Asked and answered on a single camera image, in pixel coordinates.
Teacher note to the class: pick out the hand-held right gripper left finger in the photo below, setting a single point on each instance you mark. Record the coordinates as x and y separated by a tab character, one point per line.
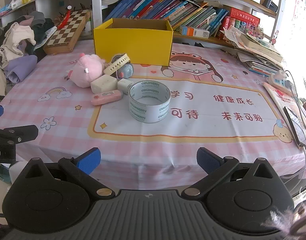
89	160

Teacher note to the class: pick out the small white orange carton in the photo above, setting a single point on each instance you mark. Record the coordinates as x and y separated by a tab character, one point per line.
195	32

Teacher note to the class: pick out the pink plush pig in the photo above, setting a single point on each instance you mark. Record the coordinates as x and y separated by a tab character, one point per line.
89	67

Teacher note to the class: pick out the red tassel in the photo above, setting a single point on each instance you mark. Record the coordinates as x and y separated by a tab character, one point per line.
64	21

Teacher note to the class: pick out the white power strip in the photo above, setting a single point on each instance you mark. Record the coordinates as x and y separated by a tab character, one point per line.
277	82

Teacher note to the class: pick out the blue toy truck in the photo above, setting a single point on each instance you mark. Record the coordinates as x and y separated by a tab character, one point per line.
127	71

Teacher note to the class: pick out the red thick book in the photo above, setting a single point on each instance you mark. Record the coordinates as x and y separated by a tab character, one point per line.
242	16

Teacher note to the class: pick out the purple fluffy pom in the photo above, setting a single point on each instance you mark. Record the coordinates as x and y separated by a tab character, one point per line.
280	220

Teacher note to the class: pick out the red white leaflet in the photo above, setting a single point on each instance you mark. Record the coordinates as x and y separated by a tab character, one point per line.
277	97

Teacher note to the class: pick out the small white cube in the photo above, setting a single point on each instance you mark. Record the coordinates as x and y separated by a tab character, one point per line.
124	86

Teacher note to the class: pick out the pile of papers and booklets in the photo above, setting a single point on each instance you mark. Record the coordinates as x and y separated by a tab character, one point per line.
255	52

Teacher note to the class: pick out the white sponge block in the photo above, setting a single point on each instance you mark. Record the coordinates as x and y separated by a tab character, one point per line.
103	85

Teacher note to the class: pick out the cream perforated band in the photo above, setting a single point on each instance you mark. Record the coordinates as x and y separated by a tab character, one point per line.
116	64

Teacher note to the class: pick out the pink oblong eraser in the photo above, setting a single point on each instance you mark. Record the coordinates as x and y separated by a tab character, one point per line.
105	97

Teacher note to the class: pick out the pile of clothes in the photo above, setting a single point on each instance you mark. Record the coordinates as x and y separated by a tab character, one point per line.
15	37

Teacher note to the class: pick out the wooden chessboard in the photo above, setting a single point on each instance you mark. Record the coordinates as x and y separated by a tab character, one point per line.
68	32

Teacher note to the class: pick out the white adhesive tape roll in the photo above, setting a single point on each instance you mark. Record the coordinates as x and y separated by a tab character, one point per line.
143	112

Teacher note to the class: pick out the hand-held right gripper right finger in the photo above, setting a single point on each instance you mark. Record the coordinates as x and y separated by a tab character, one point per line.
208	160

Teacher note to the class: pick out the yellow cardboard box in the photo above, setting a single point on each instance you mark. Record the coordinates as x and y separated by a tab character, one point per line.
133	45

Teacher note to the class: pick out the pink checkered cloth desktop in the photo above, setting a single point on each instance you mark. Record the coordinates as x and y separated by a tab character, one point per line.
192	135

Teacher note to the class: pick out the black smartphone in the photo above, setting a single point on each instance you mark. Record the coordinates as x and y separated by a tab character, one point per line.
296	130

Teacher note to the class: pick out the row of colourful books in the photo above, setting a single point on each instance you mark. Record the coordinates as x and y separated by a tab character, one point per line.
155	5

